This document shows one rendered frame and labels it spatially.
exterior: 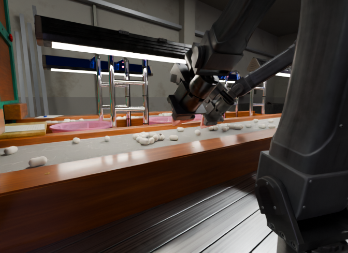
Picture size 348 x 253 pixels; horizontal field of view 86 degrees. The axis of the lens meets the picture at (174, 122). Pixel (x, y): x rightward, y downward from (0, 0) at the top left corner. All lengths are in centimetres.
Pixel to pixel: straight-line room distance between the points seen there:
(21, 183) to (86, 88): 296
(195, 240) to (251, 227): 10
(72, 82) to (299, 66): 314
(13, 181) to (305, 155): 39
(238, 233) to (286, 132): 20
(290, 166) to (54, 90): 312
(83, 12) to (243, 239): 343
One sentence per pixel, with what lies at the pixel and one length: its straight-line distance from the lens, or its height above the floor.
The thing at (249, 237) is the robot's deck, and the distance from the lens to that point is 37.
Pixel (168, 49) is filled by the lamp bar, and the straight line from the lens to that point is 74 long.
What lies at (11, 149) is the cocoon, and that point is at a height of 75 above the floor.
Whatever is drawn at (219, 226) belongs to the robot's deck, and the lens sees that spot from 38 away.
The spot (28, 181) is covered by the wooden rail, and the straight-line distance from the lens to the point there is 37.
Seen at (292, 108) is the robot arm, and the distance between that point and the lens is 23.
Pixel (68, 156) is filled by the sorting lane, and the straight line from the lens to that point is 56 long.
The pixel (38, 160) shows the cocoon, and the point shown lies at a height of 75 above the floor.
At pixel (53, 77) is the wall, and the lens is 322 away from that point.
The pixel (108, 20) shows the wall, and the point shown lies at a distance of 362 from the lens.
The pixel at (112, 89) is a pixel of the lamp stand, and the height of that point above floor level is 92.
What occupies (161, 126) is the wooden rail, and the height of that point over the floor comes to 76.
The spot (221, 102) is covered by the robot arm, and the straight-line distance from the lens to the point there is 74.
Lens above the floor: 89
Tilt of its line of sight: 8 degrees down
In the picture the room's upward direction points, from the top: straight up
